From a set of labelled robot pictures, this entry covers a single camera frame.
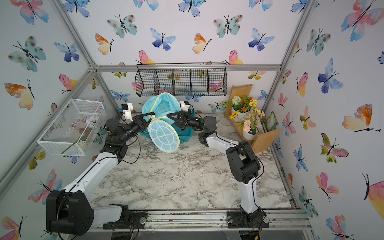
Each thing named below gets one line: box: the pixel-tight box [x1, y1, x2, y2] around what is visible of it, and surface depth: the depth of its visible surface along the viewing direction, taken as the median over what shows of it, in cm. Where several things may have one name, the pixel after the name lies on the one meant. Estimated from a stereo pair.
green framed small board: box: [265, 111, 279, 132], surface depth 113 cm
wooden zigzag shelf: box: [224, 84, 281, 154], surface depth 93 cm
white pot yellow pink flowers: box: [229, 99, 266, 141], surface depth 89 cm
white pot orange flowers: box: [229, 95, 254, 123], surface depth 98 cm
